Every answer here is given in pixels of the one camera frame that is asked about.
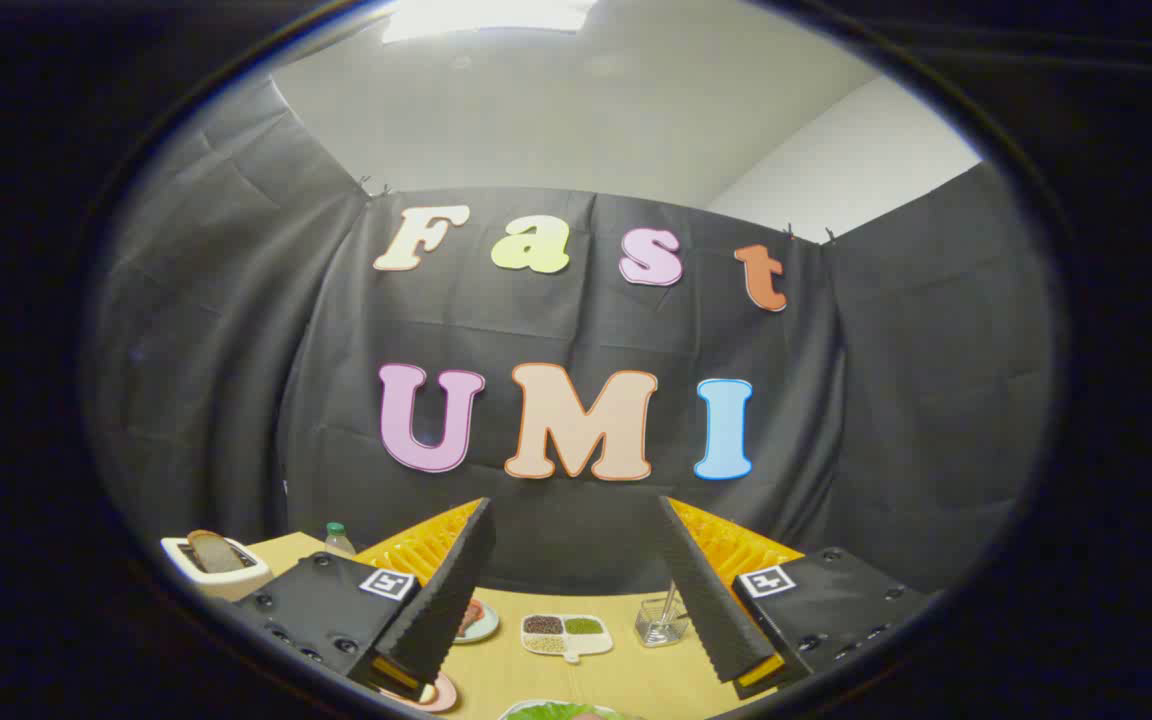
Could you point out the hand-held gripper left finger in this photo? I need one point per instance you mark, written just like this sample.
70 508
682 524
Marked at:
446 610

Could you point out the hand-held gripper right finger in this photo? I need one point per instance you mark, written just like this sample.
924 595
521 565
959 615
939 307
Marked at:
706 600

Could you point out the green lettuce leaf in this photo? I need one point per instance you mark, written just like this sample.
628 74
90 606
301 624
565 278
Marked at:
556 712

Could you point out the toasted bread slice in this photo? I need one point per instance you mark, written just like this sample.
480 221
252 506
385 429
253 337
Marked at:
214 552

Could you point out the brown meat piece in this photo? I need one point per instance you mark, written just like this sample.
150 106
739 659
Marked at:
471 618

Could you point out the pale green plate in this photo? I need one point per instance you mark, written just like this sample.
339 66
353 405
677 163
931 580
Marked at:
488 630

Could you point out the clear utensil holder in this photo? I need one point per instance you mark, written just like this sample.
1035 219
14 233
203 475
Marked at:
651 630

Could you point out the pink plate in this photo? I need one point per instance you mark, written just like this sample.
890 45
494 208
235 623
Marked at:
444 692

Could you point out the dark red beans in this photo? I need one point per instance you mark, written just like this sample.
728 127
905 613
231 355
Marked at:
543 625

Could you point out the yellow soybeans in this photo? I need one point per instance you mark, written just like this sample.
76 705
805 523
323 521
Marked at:
543 644

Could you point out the white plate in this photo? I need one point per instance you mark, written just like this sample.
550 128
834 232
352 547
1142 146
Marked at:
514 707

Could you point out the white divided dish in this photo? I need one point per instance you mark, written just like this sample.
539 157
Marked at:
596 646

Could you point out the green mung beans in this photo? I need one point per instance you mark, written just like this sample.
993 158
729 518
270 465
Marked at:
584 626

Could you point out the clear water bottle green cap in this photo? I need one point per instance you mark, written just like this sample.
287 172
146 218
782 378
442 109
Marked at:
339 542

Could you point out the white toaster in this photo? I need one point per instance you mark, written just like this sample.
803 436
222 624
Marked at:
226 582

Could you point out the black backdrop cloth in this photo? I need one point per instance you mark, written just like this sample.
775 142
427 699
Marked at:
536 320

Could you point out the ceiling light panel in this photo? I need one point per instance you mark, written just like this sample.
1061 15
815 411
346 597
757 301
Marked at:
486 18

